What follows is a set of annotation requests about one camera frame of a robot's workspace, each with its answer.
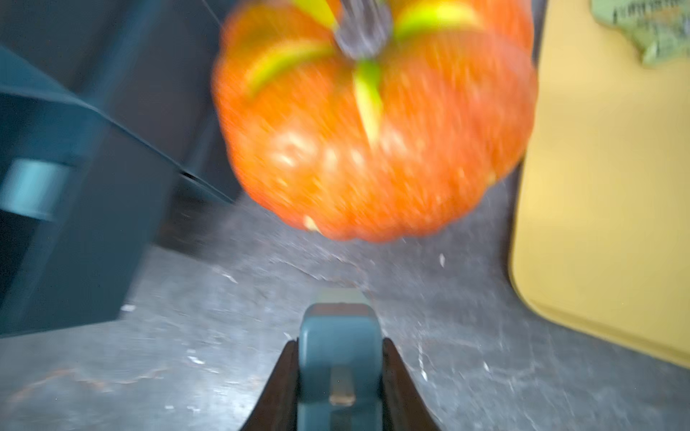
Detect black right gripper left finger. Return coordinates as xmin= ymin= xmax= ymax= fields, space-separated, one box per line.
xmin=240 ymin=340 xmax=299 ymax=431

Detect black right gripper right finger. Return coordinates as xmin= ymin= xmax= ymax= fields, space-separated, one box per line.
xmin=381 ymin=338 xmax=440 ymax=431

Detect teal plug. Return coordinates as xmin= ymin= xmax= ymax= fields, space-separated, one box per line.
xmin=1 ymin=158 xmax=71 ymax=221
xmin=296 ymin=287 xmax=383 ymax=430

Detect teal drawer cabinet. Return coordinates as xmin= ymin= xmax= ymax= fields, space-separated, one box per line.
xmin=1 ymin=1 xmax=241 ymax=337

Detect yellow tray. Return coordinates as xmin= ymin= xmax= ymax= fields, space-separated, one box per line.
xmin=510 ymin=1 xmax=689 ymax=367

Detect orange pumpkin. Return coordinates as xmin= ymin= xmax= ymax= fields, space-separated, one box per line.
xmin=211 ymin=1 xmax=538 ymax=242

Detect green snack packet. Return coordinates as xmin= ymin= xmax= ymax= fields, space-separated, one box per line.
xmin=589 ymin=0 xmax=689 ymax=68

